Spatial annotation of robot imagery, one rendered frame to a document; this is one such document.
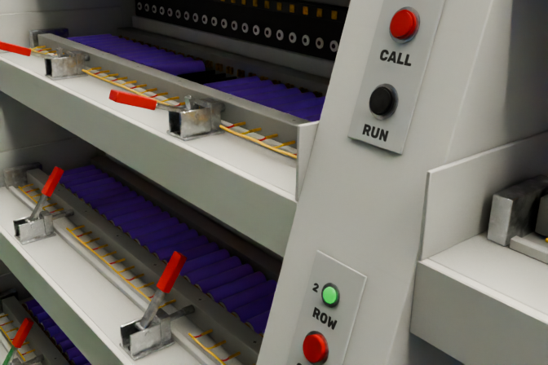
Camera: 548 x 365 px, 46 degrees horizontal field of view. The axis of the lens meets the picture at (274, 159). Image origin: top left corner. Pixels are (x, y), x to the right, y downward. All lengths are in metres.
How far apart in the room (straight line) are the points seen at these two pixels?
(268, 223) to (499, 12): 0.20
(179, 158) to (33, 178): 0.45
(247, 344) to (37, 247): 0.32
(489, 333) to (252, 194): 0.19
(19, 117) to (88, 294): 0.36
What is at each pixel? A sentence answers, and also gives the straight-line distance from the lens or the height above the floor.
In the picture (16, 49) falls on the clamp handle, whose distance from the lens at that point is 0.74.
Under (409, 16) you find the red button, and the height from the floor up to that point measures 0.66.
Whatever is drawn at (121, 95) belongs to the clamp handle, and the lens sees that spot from 0.49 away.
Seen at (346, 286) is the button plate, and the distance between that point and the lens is 0.38.
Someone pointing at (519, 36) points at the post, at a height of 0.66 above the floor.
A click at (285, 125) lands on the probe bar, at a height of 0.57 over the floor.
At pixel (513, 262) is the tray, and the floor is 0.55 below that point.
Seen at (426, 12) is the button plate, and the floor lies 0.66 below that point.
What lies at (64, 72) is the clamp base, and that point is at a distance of 0.76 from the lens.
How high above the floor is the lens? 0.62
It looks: 9 degrees down
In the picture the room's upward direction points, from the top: 14 degrees clockwise
